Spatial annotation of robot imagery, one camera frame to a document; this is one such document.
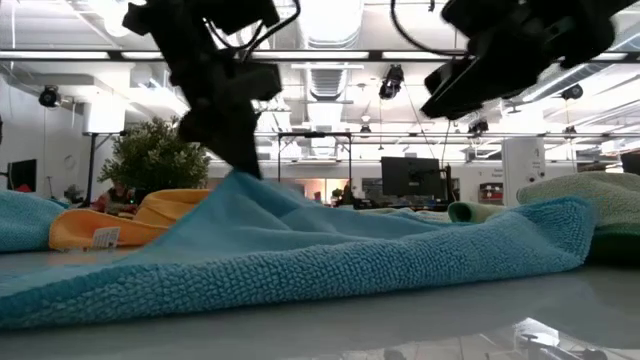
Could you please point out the blue microfiber towel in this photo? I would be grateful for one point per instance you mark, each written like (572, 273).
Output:
(25, 220)
(325, 260)

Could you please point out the white cabinet pillar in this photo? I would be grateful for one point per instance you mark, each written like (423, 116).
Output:
(522, 165)

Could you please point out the black hanging ceiling camera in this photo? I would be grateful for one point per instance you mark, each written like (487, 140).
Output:
(391, 80)

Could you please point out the silver ventilation duct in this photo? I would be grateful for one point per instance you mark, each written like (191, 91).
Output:
(330, 20)

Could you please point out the orange microfiber towel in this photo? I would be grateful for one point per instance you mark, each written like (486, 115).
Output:
(165, 205)

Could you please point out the small green potted plant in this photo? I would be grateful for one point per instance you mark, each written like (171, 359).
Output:
(150, 155)

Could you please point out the red storage shelf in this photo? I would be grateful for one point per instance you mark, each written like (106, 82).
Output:
(491, 192)

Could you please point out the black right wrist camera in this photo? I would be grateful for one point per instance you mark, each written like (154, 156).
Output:
(457, 15)

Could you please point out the white box light on stand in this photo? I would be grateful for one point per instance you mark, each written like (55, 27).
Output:
(103, 119)

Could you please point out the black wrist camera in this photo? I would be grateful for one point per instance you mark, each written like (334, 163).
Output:
(457, 15)
(260, 80)

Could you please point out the person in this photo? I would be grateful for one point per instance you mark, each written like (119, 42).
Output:
(117, 197)

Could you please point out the black wall screen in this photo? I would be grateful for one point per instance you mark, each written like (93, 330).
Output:
(22, 175)

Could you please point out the light green microfiber towel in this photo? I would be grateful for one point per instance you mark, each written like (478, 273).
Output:
(600, 200)
(475, 212)

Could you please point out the black computer monitor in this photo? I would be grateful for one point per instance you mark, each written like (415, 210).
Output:
(410, 175)

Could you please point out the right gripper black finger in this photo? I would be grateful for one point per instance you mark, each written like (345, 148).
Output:
(445, 75)
(470, 92)

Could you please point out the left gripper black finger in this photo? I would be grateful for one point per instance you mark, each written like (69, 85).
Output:
(240, 155)
(257, 155)

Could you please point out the overhead light bar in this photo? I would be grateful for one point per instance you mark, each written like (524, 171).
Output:
(325, 55)

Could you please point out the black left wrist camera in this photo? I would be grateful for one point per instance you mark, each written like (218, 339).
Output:
(260, 80)

